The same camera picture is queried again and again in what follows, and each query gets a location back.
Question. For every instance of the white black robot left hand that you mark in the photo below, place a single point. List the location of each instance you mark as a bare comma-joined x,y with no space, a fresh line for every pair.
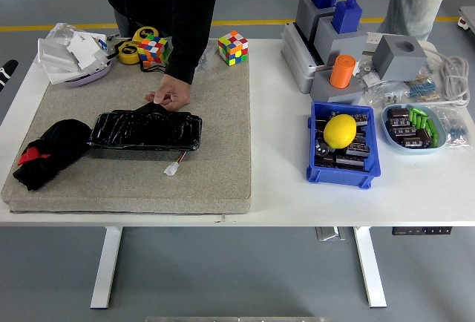
7,71

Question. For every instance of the person's left hand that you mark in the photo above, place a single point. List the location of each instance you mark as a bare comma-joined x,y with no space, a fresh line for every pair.
174,94

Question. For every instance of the black rag with red tag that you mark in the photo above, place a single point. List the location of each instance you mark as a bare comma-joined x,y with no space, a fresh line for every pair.
55,151

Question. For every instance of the person's left forearm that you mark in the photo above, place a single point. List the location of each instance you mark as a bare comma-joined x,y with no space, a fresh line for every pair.
185,58

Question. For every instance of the black table control panel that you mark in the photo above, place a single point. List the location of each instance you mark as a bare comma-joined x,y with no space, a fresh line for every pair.
422,230

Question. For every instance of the colourful Rubik's cube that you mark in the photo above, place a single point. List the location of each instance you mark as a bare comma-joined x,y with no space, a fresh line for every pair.
153,50

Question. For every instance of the white plastic case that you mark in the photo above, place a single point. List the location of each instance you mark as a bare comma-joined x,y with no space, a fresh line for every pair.
53,55

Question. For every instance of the crumpled clear plastic bag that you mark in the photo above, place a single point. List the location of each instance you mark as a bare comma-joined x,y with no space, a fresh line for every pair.
61,30

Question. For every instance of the white-framed Rubik's cube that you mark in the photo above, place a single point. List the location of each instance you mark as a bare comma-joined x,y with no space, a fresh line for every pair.
232,48

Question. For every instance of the purple tray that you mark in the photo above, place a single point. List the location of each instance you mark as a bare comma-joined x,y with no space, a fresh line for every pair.
87,79

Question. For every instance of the white card pieces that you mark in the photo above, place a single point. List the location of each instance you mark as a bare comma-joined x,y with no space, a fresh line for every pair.
86,51

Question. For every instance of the small black tool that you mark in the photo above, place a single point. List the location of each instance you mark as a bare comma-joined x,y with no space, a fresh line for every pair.
113,37

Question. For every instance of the grey-brown mat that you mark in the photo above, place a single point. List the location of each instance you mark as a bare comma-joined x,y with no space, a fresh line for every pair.
148,188

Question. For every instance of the grey holder block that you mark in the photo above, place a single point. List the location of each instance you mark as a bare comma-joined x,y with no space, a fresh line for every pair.
304,14
341,45
334,95

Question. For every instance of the black cylindrical capacitor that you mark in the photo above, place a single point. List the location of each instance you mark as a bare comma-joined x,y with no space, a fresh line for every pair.
361,118
323,148
350,161
359,150

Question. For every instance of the yellow lemon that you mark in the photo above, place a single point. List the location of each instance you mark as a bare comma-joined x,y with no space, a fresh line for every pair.
339,131

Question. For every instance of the orange cylinder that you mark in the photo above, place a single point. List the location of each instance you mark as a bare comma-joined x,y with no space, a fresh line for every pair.
342,71

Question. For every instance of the blue plastic bin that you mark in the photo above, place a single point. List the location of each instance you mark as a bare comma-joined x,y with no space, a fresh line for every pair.
341,179

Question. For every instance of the white table leg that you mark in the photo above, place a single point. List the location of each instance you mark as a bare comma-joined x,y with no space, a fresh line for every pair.
371,270
105,270

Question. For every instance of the clear bag of small parts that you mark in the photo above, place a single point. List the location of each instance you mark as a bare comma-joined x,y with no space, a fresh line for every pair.
378,90

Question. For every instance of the white power strip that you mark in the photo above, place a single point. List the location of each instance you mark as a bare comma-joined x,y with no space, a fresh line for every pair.
373,40

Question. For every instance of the brown cylindrical capacitor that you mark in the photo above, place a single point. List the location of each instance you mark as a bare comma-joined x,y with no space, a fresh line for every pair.
398,112
398,122
403,131
417,139

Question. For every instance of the light blue dish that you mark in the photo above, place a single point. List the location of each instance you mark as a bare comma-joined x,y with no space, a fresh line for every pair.
393,144

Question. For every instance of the grey block with round hole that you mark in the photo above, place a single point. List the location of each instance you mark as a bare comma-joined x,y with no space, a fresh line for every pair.
397,60

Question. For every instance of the green battery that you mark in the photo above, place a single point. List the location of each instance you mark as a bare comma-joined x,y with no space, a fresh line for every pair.
412,115
423,121
421,110
418,119
430,127

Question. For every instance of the bag of blue resistors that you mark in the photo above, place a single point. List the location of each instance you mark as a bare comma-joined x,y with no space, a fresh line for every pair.
423,88
454,129

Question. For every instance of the white cart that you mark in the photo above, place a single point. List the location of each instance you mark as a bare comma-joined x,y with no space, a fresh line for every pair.
468,19

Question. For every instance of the light grey enclosure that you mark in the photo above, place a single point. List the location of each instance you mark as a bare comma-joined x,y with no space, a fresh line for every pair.
297,66

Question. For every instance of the metal bracket under table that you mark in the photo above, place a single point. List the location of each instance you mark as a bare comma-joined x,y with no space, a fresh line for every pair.
330,233

